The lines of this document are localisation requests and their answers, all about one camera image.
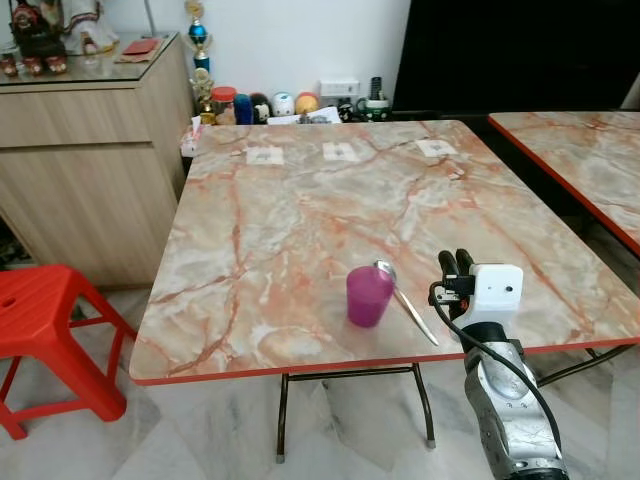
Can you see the red booklet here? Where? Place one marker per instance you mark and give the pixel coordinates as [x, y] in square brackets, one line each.
[140, 47]

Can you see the orange round toy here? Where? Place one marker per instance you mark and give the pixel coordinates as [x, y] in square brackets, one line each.
[307, 102]

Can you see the blue toy container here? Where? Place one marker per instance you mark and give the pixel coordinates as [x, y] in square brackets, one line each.
[243, 109]

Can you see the purple plastic cup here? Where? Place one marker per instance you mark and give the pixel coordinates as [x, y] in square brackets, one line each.
[369, 298]

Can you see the red plastic stool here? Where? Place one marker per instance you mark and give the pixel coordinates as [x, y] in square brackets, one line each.
[45, 310]

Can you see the light wooden cabinet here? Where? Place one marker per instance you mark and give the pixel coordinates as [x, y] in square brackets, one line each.
[90, 170]

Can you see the white paper sheets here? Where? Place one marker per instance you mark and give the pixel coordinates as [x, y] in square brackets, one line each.
[305, 118]

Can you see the dark seated figurine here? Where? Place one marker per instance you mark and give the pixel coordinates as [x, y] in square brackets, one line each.
[38, 35]

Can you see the white round toy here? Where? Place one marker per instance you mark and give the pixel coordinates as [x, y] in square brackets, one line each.
[284, 103]

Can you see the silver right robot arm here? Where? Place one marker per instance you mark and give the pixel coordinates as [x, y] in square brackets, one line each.
[515, 410]

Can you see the silver metal spoon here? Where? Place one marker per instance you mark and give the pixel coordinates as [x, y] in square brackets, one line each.
[385, 269]

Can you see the gold and blue trophy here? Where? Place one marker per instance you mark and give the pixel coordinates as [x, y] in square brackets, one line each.
[199, 35]

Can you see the red lidded jar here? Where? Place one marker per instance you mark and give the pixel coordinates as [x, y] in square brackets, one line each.
[223, 103]

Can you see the dark metal table legs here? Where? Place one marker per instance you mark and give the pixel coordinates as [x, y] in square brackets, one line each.
[283, 410]

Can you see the black television screen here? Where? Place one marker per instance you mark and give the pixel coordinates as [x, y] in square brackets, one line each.
[510, 55]

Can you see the white wall socket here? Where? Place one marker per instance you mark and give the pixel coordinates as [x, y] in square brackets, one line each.
[339, 87]

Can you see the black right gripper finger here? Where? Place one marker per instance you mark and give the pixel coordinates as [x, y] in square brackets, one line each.
[466, 262]
[448, 263]

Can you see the dark mug with remote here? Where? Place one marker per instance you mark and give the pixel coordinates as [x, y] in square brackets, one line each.
[376, 103]

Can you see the black round toy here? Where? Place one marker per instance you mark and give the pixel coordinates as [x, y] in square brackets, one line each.
[261, 106]

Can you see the white robed figurine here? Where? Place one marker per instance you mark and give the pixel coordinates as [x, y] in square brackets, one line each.
[88, 25]

